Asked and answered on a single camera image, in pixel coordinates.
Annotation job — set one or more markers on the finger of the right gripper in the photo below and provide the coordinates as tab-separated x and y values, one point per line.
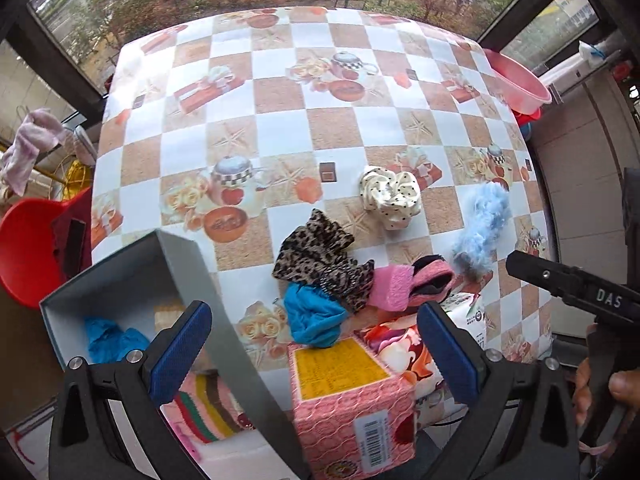
576	287

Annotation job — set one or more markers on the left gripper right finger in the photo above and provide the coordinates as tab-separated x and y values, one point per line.
519	424

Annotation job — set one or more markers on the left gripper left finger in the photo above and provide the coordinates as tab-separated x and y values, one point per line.
85	442

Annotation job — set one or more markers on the blue fabric scrunchie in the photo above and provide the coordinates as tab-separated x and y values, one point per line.
108	343
314	318

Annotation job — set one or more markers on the light blue fluffy scrunchie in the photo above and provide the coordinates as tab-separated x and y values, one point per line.
479	238

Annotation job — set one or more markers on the cream polka dot scrunchie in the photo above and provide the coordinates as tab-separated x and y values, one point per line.
394	198

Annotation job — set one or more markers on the striped pink cloth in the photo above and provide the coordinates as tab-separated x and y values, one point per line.
204	411

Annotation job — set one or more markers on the grey cardboard box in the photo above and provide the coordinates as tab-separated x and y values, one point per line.
160	269

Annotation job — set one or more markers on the pink and black sock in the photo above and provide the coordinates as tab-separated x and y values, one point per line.
432	280

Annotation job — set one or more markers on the blue plastic basin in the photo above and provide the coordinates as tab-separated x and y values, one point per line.
527	131

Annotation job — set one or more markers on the pink box yellow label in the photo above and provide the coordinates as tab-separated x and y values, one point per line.
353	416

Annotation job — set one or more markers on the red plastic bucket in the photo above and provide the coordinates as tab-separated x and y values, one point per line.
524	119

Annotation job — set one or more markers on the pink plastic basin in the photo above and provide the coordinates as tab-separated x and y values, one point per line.
522	90

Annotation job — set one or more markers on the red plastic chair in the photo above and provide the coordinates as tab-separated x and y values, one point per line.
44	244

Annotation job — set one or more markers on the leopard print scrunchie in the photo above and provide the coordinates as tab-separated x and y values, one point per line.
316	255

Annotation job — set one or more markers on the checkered patterned tablecloth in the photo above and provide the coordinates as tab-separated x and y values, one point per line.
230	130

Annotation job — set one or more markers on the pink cloth on rail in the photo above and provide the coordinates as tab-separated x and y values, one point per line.
40	132

